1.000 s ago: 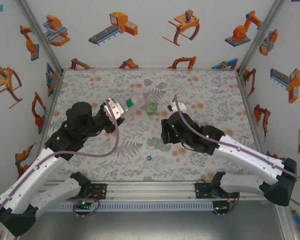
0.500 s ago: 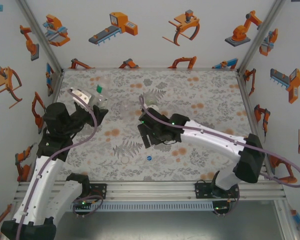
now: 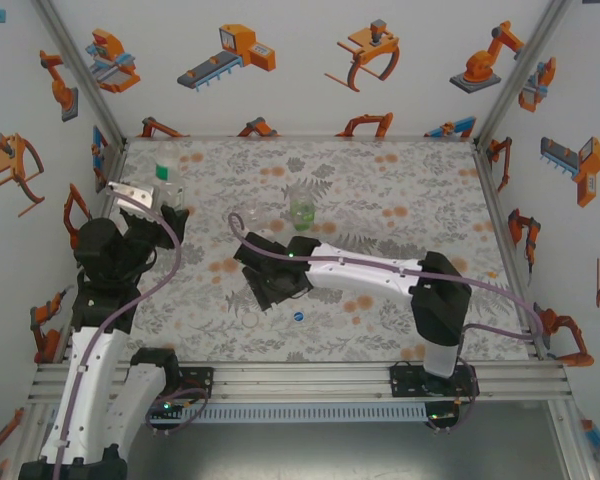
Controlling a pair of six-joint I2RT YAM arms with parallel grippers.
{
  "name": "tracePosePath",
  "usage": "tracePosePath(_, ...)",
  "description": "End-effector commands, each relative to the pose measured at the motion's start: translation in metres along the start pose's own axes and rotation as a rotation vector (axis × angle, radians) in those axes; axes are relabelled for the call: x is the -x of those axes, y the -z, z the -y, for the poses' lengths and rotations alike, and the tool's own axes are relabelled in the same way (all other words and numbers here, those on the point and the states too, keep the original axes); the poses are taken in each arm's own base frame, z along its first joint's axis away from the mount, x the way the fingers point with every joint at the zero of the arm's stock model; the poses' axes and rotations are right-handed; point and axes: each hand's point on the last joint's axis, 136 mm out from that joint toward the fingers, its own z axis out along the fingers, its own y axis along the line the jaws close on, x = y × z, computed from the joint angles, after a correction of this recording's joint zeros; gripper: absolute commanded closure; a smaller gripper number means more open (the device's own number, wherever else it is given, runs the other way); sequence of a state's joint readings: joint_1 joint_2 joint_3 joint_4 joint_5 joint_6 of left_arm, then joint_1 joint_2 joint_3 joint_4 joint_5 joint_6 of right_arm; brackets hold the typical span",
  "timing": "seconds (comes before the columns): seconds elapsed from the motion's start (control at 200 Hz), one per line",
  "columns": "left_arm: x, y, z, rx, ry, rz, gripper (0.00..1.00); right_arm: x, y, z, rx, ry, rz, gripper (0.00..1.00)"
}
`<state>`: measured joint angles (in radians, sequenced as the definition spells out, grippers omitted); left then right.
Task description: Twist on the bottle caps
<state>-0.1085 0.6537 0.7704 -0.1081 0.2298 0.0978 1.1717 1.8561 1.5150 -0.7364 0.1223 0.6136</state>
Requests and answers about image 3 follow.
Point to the aluminium table side rail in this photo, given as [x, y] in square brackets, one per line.
[116, 170]
[507, 250]

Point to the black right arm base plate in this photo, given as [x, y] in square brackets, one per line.
[402, 382]

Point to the aluminium frame post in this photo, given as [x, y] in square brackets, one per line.
[83, 72]
[521, 72]

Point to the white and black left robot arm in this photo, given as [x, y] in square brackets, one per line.
[95, 360]

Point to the thin aluminium table rail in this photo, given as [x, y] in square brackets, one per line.
[300, 137]

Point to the blue bottle cap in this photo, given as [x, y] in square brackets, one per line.
[297, 316]

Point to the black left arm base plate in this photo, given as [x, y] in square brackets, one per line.
[202, 382]

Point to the clear bottle dark green label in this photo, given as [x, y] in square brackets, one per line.
[167, 172]

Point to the floral patterned tablecloth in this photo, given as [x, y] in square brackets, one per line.
[380, 200]

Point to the wide aluminium frame rail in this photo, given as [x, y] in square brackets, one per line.
[305, 382]

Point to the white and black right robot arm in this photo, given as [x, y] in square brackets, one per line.
[360, 272]

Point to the aluminium frame leg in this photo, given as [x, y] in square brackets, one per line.
[571, 440]

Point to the white bottle cap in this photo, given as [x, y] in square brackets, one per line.
[250, 320]

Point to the circuit board with green light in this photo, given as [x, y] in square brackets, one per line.
[442, 415]
[166, 407]

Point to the clear bottle lime green label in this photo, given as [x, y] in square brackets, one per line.
[301, 212]

